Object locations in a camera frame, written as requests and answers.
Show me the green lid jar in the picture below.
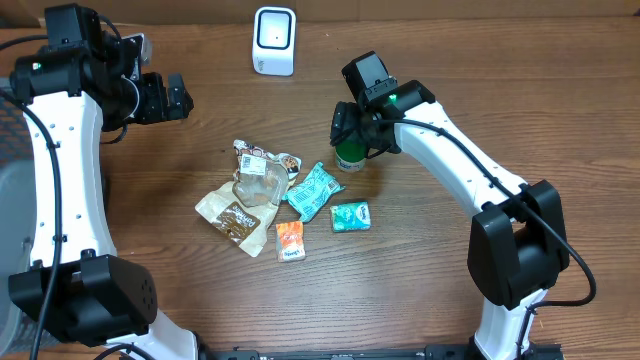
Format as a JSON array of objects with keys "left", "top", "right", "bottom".
[{"left": 335, "top": 141, "right": 367, "bottom": 173}]

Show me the teal snack packet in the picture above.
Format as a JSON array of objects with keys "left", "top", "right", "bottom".
[{"left": 283, "top": 162, "right": 345, "bottom": 223}]

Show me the teal white small packet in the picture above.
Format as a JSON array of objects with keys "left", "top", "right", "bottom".
[{"left": 330, "top": 202, "right": 371, "bottom": 233}]

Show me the brown white snack pouch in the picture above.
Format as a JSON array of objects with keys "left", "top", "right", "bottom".
[{"left": 195, "top": 139, "right": 302, "bottom": 257}]

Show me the orange red snack packet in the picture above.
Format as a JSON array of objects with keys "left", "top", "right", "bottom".
[{"left": 276, "top": 221, "right": 306, "bottom": 263}]

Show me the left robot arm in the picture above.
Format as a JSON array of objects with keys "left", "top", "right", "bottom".
[{"left": 3, "top": 3, "right": 210, "bottom": 359}]

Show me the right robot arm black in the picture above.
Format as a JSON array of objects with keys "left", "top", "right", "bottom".
[{"left": 330, "top": 51, "right": 569, "bottom": 359}]

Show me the white barcode scanner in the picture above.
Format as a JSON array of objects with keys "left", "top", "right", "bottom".
[{"left": 252, "top": 6, "right": 297, "bottom": 76}]

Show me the grey plastic shopping basket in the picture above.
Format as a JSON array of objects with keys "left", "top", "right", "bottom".
[{"left": 0, "top": 84, "right": 109, "bottom": 355}]

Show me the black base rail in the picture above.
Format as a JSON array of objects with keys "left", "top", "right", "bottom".
[{"left": 209, "top": 342, "right": 564, "bottom": 360}]

